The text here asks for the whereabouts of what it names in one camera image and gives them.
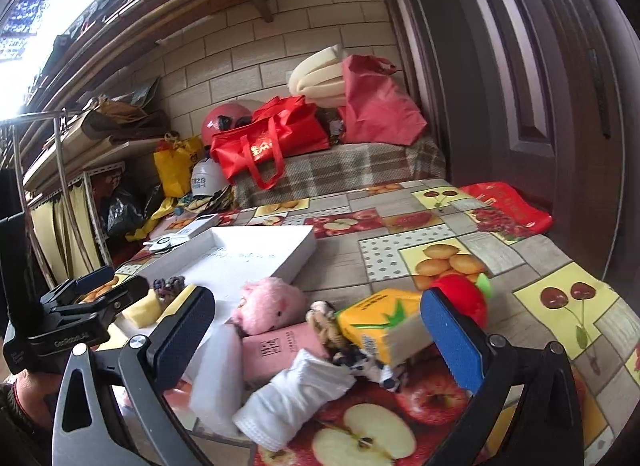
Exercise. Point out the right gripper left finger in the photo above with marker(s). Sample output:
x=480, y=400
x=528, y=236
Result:
x=88, y=427

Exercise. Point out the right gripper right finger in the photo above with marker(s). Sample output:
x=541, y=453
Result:
x=546, y=428

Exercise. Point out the small yellow sponge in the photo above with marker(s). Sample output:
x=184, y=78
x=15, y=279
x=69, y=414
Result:
x=145, y=312

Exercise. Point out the white foam block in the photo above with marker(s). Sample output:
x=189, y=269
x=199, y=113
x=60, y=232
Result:
x=217, y=383

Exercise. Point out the pink tissue pack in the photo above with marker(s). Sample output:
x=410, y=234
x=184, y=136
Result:
x=265, y=355

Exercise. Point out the red plush apple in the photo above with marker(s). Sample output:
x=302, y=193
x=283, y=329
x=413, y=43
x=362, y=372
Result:
x=465, y=296

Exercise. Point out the pink plush toy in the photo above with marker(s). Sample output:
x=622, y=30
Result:
x=267, y=305

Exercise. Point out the yellow tissue pack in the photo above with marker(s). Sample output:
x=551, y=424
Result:
x=386, y=325

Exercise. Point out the black white spotted cloth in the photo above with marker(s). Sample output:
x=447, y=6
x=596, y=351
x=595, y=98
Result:
x=362, y=364

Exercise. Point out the braided rope knot toy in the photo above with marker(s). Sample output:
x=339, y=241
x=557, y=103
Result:
x=321, y=317

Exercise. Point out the person left hand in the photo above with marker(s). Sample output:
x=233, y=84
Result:
x=32, y=390

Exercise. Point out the black plastic bag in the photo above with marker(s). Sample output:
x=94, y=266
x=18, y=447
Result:
x=125, y=211

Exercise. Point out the metal storage shelf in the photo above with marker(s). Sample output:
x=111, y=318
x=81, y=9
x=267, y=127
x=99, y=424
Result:
x=66, y=187

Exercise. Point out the white shallow box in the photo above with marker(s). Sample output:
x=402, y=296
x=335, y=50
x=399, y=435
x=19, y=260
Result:
x=224, y=259

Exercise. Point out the white power bank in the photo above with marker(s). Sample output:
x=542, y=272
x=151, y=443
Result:
x=180, y=232

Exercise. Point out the yellow shopping bag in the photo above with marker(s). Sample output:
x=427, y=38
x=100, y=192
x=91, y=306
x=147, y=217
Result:
x=174, y=159

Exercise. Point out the white safety helmet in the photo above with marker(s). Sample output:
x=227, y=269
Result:
x=207, y=178

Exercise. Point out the fruit pattern tablecloth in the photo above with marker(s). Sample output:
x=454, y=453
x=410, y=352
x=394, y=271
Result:
x=404, y=236

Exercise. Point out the red safety helmet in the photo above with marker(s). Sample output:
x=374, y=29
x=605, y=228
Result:
x=224, y=118

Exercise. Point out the red tote bag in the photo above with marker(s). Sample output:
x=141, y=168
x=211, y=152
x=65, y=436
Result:
x=282, y=127

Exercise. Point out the plaid covered bench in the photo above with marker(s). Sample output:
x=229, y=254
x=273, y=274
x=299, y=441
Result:
x=343, y=168

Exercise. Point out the red plastic bag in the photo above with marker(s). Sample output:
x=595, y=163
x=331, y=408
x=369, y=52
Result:
x=376, y=109

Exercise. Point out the cream foam roll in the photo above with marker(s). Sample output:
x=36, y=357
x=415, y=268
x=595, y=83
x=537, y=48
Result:
x=319, y=78

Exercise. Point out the small white wireless charger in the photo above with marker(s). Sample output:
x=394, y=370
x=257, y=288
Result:
x=165, y=243

